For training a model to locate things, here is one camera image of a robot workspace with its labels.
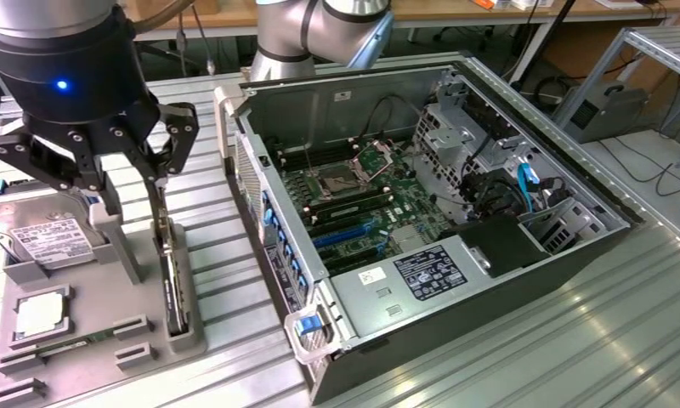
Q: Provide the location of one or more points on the green RAM stick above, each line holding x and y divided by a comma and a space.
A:
73, 342

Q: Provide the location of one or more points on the blue case latch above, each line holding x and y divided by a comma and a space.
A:
306, 326

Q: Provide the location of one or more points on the perforated silver drive cage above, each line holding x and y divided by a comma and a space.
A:
454, 178

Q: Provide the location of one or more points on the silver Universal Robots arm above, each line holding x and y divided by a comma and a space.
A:
295, 38

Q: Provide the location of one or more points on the black expansion slot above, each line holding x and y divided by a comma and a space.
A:
358, 257

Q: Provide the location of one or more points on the metal socket cover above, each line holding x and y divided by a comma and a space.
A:
376, 159

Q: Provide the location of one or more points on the grey parts rack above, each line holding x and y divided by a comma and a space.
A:
101, 314

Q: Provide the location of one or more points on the white box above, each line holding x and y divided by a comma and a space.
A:
519, 4

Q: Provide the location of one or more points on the silver chipset heatsink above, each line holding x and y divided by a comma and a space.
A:
411, 236

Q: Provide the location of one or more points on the CPU socket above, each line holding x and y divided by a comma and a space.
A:
335, 183

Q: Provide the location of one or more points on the open black PC case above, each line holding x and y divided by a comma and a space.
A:
459, 340

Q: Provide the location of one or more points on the RAM stick with white label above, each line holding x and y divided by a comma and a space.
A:
351, 206

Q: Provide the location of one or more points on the grey power supply unit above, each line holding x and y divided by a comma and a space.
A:
374, 306

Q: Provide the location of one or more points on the black plastic shroud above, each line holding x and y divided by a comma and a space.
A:
504, 246

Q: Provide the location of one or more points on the orange box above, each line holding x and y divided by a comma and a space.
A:
483, 3

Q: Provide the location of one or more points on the wooden desk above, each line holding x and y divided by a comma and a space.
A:
459, 10

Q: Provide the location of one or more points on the silver hard disk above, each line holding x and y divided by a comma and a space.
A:
40, 229

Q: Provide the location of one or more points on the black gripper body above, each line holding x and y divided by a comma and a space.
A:
73, 64

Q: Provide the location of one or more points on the black RAM slot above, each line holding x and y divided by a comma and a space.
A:
323, 160
318, 152

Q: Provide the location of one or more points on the black office chair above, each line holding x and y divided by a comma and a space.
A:
164, 55

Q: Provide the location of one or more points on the silver CPU chip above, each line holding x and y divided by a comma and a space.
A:
40, 314

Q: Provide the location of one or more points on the aluminium frame rack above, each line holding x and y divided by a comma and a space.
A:
658, 49

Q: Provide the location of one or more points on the silver disk bay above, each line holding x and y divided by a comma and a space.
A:
562, 229

